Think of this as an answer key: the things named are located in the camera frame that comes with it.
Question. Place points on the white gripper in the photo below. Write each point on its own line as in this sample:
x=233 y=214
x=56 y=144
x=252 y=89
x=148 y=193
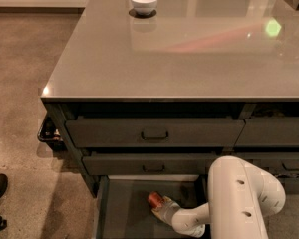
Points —
x=173 y=212

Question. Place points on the red coke can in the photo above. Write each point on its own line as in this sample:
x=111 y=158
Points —
x=155 y=200

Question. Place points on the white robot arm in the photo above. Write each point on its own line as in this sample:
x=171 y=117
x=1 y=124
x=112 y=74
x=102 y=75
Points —
x=240 y=196

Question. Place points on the open bottom left drawer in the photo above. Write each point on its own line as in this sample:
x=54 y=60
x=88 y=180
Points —
x=123 y=211

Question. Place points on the middle left drawer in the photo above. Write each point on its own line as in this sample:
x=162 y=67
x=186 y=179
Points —
x=148 y=163

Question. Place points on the top left drawer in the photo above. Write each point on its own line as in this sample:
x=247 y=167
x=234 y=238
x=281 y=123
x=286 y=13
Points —
x=154 y=132

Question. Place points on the dark grey drawer cabinet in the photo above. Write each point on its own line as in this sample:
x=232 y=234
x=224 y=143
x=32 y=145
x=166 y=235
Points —
x=189 y=59

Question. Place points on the middle right drawer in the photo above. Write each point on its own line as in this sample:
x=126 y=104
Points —
x=274 y=162

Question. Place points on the bottom right drawer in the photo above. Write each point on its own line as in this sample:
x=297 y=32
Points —
x=291 y=185

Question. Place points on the top right drawer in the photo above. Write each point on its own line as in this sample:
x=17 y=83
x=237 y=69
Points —
x=279 y=132

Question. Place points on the black bin beside cabinet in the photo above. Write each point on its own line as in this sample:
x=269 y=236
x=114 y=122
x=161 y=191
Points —
x=49 y=135

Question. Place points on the white ceramic bowl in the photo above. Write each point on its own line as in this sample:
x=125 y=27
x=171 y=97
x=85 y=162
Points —
x=144 y=7

